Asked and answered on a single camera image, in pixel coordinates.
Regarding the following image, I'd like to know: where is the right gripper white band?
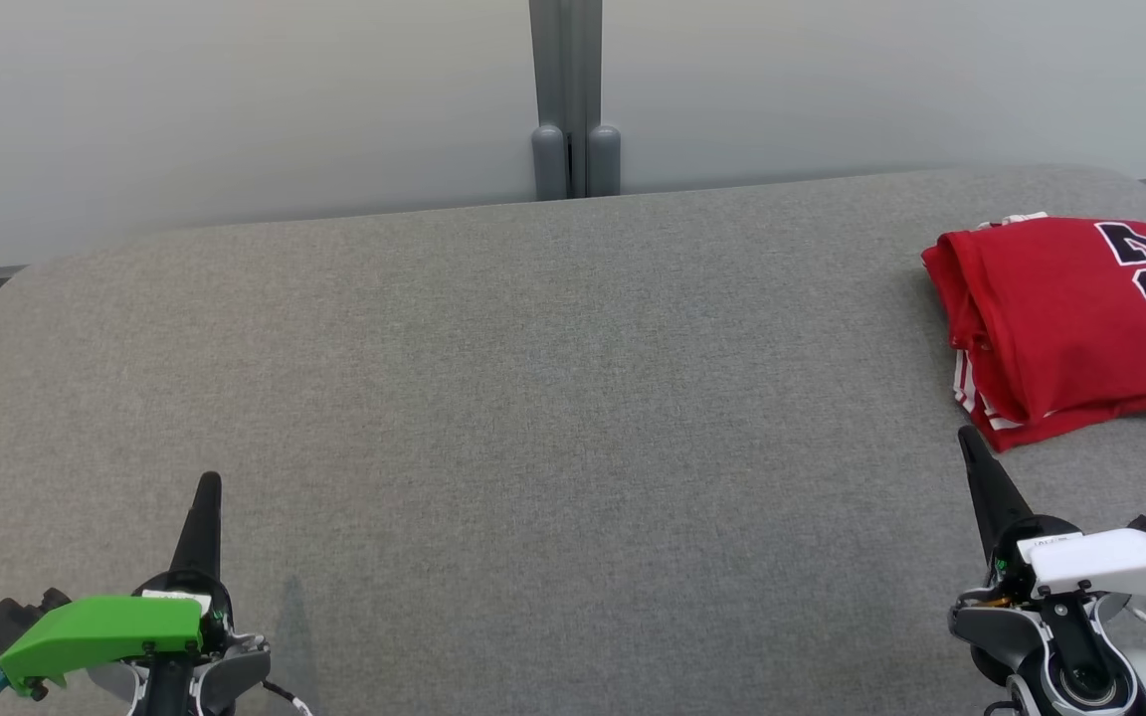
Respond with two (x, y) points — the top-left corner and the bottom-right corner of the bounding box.
(958, 426), (1146, 600)

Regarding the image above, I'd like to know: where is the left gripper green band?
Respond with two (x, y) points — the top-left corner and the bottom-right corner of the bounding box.
(0, 472), (271, 716)

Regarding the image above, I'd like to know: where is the red shirt with white sleeves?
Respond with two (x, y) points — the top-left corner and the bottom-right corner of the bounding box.
(921, 212), (1146, 424)

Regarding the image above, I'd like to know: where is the grey fabric sofa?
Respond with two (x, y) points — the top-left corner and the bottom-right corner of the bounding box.
(0, 164), (1146, 716)

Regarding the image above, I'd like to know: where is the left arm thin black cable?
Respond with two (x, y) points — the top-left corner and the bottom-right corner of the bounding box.
(260, 676), (315, 716)

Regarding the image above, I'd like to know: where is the grey partition post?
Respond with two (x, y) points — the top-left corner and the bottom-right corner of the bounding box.
(529, 0), (622, 200)

